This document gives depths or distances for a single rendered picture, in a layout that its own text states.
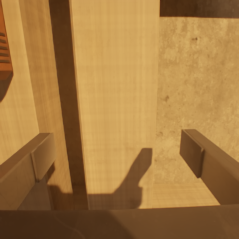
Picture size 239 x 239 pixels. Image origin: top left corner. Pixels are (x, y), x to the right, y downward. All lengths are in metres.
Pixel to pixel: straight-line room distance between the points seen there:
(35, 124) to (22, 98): 0.04
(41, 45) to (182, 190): 0.46
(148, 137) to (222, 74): 0.30
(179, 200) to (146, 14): 0.41
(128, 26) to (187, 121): 0.31
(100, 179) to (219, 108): 0.35
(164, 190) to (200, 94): 0.27
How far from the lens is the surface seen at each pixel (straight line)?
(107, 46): 0.21
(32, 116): 0.24
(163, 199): 0.48
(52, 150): 0.17
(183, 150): 0.16
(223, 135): 0.52
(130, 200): 0.28
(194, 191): 0.52
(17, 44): 0.24
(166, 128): 0.45
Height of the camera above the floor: 0.41
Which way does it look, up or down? 74 degrees down
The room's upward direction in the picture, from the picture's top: 178 degrees clockwise
